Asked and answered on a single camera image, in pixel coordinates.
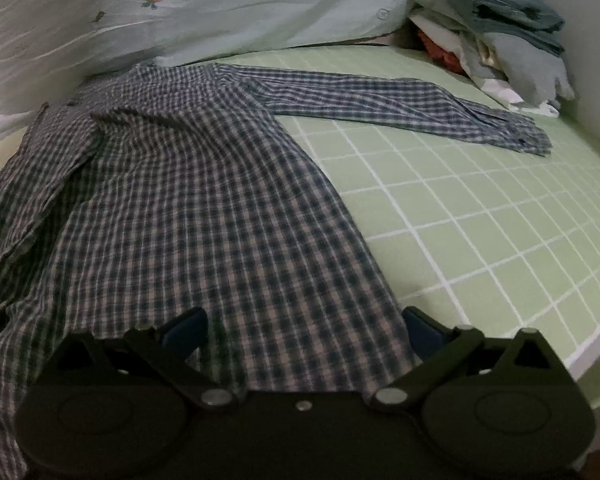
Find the pile of folded clothes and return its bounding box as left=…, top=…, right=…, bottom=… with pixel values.
left=407, top=0, right=561, bottom=117

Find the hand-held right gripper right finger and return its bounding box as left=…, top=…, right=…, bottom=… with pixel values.
left=370, top=306, right=563, bottom=412

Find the teal folded cloth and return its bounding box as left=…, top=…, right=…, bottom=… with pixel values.
left=427, top=0, right=567, bottom=56

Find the blue checked shirt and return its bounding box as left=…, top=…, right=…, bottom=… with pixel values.
left=0, top=60, right=553, bottom=480

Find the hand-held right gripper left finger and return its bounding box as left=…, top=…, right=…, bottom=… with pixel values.
left=52, top=307, right=238, bottom=413

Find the red cloth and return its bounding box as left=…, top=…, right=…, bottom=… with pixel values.
left=416, top=27, right=465, bottom=75

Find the light blue cloth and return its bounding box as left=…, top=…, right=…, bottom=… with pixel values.
left=490, top=30, right=577, bottom=107

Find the pale blue carrot-print quilt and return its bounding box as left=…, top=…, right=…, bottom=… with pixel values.
left=0, top=0, right=433, bottom=128

